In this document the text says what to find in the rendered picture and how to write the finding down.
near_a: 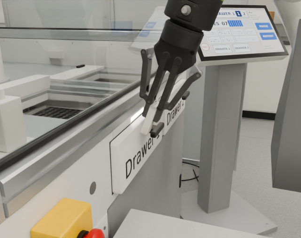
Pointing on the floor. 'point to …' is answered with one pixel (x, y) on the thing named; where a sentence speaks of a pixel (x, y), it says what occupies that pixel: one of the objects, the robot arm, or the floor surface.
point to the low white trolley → (172, 228)
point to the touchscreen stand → (221, 158)
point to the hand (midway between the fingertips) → (150, 119)
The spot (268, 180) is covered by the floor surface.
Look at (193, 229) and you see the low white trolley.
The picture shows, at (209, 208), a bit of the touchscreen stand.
